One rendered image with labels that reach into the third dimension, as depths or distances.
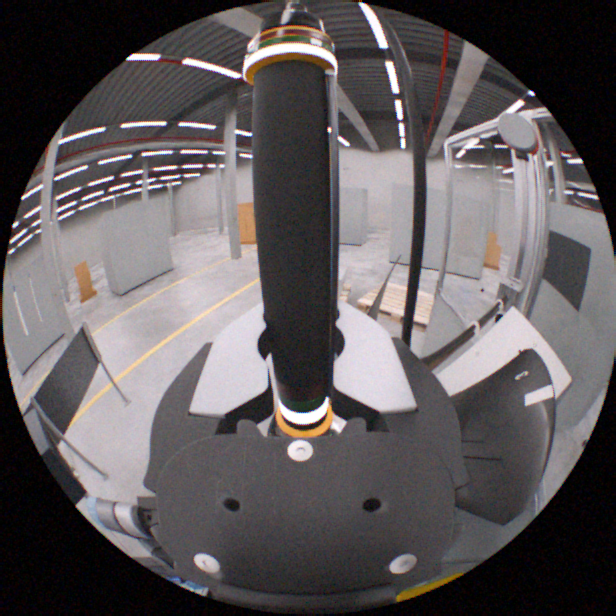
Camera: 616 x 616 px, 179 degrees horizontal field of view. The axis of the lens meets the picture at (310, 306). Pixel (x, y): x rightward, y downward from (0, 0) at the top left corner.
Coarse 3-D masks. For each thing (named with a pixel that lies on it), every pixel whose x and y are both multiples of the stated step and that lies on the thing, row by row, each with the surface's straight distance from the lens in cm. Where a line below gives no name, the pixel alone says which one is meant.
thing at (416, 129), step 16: (288, 0) 20; (384, 16) 26; (400, 48) 21; (400, 64) 19; (416, 96) 18; (416, 112) 17; (416, 128) 16; (416, 144) 16; (416, 160) 15; (416, 176) 15; (416, 192) 15; (416, 208) 15; (416, 224) 15; (416, 240) 15; (416, 256) 16; (416, 272) 16; (416, 288) 16; (496, 304) 51; (480, 320) 40; (464, 336) 34
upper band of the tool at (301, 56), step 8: (264, 32) 13; (320, 32) 13; (264, 40) 12; (320, 40) 12; (264, 48) 11; (272, 56) 11; (280, 56) 11; (288, 56) 11; (296, 56) 11; (304, 56) 11; (312, 56) 11; (320, 56) 11; (256, 64) 11; (264, 64) 11; (320, 64) 11; (328, 64) 11; (248, 72) 12; (248, 80) 12
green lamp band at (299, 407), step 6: (282, 396) 14; (324, 396) 14; (282, 402) 14; (288, 402) 14; (294, 402) 13; (300, 402) 13; (306, 402) 13; (312, 402) 14; (318, 402) 14; (324, 402) 15; (288, 408) 14; (294, 408) 14; (300, 408) 14; (306, 408) 14; (312, 408) 14; (318, 408) 14
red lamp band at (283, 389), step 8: (280, 384) 13; (320, 384) 13; (280, 392) 14; (288, 392) 13; (296, 392) 13; (304, 392) 13; (312, 392) 13; (320, 392) 13; (296, 400) 13; (304, 400) 13
